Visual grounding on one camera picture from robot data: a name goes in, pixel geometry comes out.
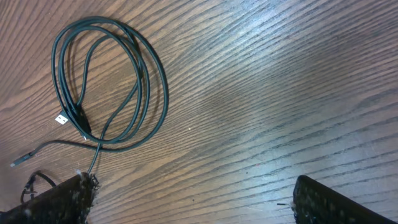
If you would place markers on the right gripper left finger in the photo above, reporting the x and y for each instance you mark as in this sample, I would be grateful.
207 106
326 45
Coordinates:
68 202

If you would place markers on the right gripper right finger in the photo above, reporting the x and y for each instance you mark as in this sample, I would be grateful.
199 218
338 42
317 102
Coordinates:
315 203

